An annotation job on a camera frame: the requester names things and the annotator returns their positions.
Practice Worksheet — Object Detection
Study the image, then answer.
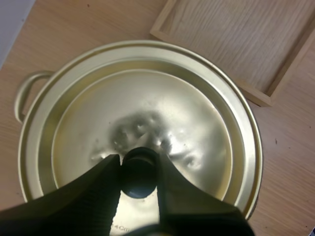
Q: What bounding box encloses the gold pot with two handles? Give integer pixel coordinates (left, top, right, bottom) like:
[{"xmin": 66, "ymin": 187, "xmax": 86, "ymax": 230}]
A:
[{"xmin": 14, "ymin": 40, "xmax": 263, "ymax": 221}]

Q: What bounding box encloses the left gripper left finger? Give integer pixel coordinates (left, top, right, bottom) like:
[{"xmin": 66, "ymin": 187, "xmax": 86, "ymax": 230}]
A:
[{"xmin": 0, "ymin": 154, "xmax": 123, "ymax": 236}]

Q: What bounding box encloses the gold lid with black knob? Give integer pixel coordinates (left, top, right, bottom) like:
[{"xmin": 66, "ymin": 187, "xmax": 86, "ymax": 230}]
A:
[{"xmin": 21, "ymin": 44, "xmax": 259, "ymax": 236}]

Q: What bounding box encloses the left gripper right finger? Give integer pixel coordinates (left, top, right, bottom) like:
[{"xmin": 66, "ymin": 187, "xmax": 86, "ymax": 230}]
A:
[{"xmin": 155, "ymin": 151, "xmax": 255, "ymax": 236}]

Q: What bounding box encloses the shallow wooden tray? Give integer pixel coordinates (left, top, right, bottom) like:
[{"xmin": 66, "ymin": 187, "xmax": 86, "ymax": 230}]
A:
[{"xmin": 150, "ymin": 0, "xmax": 315, "ymax": 108}]

